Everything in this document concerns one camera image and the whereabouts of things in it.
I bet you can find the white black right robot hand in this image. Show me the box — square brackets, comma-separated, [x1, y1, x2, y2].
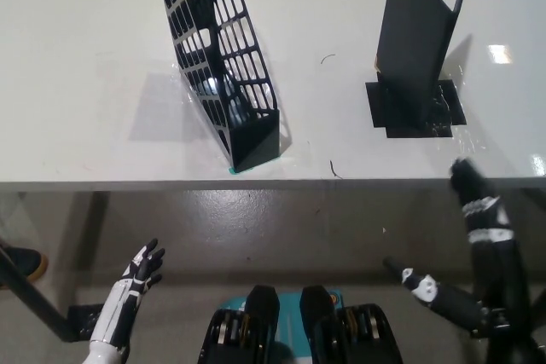
[382, 156, 535, 340]

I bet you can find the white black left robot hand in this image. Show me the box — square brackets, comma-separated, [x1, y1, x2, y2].
[88, 237, 167, 344]

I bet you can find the black mesh file shelf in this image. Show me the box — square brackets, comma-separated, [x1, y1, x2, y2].
[153, 0, 282, 174]

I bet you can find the grey table leg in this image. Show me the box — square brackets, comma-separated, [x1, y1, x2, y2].
[54, 191, 108, 312]

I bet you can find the black metal stand bar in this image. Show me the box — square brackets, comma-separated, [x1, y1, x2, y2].
[0, 247, 83, 343]

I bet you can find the black shoe tan sole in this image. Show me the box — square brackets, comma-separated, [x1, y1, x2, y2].
[0, 245, 49, 284]

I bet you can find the black tape patch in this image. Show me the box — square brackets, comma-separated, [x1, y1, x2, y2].
[364, 79, 468, 140]

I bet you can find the black floor base plate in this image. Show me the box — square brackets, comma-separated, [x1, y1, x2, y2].
[67, 303, 106, 343]

